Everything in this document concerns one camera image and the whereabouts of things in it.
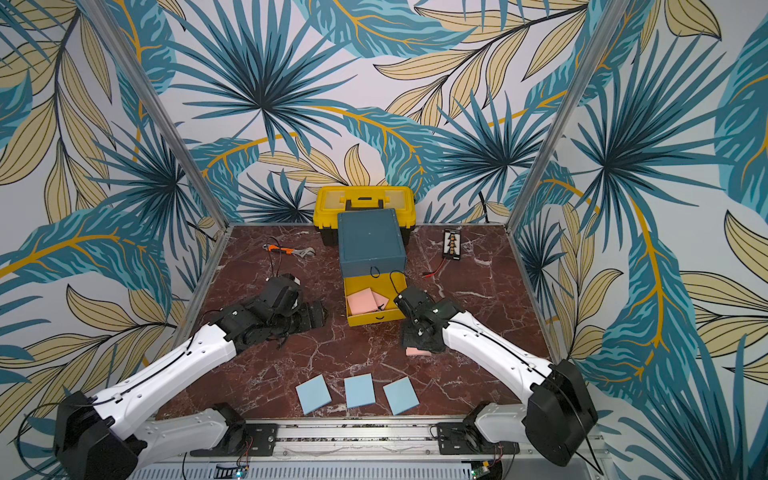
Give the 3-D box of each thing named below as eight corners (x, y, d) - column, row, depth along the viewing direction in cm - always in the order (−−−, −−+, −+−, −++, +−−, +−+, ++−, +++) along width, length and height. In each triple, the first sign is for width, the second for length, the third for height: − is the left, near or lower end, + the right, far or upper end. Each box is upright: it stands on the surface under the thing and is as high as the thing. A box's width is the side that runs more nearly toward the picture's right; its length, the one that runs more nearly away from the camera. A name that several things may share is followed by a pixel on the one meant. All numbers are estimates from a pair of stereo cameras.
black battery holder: (443, 258, 113) (444, 254, 111) (443, 231, 122) (444, 228, 120) (460, 260, 112) (461, 256, 111) (459, 233, 121) (460, 229, 119)
